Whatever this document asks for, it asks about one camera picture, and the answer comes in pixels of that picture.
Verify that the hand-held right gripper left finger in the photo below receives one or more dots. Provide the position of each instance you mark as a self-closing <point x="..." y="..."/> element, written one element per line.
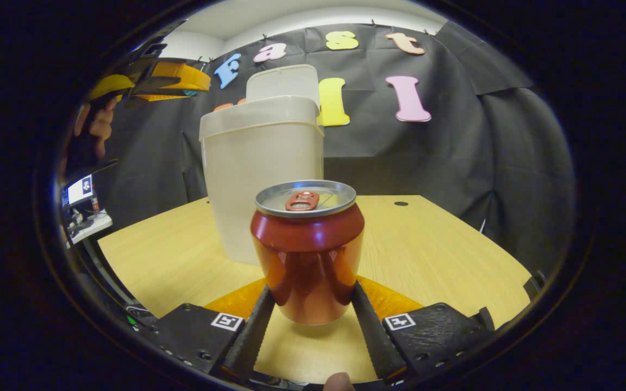
<point x="248" y="336"/>

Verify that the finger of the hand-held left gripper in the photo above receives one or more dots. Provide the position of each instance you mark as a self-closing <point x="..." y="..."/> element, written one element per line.
<point x="182" y="76"/>
<point x="111" y="86"/>

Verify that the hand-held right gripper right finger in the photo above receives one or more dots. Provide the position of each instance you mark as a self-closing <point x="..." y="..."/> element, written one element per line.
<point x="378" y="336"/>

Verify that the red pop can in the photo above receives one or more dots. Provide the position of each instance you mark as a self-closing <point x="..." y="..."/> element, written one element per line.
<point x="307" y="255"/>

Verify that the white desktop garbage bin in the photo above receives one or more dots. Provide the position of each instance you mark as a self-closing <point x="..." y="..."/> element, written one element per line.
<point x="258" y="163"/>

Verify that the wooden desktop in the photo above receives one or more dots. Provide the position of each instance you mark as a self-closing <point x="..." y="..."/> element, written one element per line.
<point x="427" y="255"/>

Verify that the computer monitor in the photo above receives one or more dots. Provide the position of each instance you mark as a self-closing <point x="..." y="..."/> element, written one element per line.
<point x="78" y="191"/>

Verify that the small red bottle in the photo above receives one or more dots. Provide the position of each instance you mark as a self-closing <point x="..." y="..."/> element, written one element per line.
<point x="95" y="204"/>

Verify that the white side table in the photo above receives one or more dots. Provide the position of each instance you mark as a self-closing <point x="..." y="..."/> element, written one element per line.
<point x="93" y="225"/>

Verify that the black backdrop cloth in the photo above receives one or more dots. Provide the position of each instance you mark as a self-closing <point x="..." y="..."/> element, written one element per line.
<point x="454" y="163"/>

